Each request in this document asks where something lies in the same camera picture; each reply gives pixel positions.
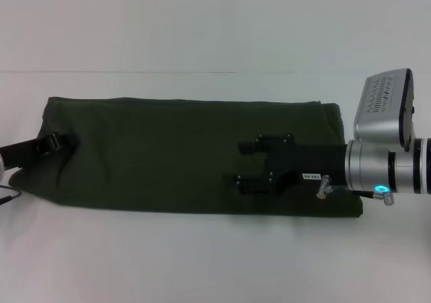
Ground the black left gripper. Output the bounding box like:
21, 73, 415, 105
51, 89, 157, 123
0, 132, 81, 170

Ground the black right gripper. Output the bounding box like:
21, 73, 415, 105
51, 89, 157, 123
223, 133, 348, 196

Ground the black left cable metal plug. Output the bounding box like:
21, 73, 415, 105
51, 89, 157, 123
0, 183, 23, 205

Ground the black right cable metal plug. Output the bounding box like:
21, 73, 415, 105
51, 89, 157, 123
316, 174, 395, 207

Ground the dark green t-shirt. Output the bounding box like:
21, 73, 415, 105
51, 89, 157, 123
8, 96, 364, 220

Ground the black cable metal plug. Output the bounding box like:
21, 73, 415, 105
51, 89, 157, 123
0, 183, 23, 205
316, 174, 395, 207

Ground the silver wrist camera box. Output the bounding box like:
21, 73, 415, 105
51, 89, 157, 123
352, 67, 418, 152

